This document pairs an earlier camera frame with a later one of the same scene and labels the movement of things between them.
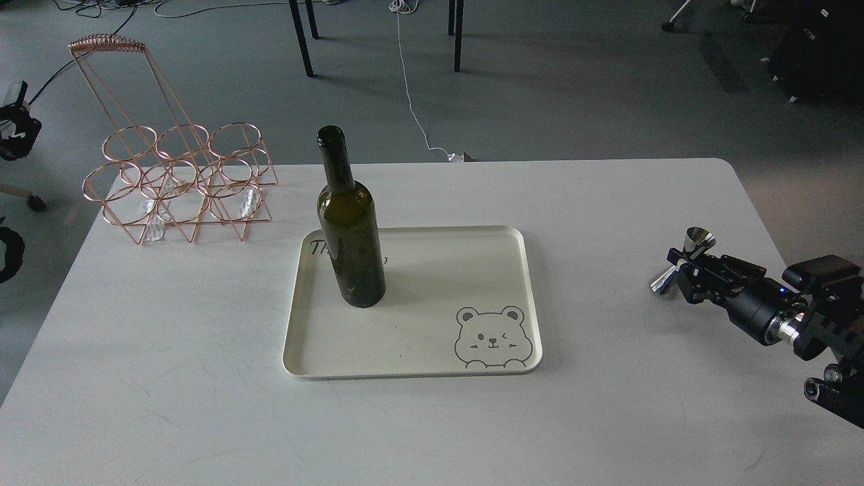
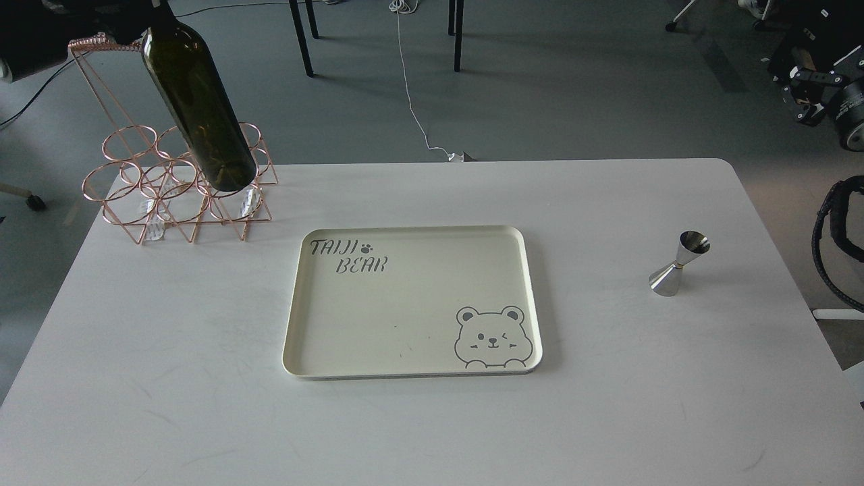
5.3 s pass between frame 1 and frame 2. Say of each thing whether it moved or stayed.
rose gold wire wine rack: stayed
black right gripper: moved
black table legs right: stayed
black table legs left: stayed
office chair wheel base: stayed
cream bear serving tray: stayed
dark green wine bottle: moved
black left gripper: moved
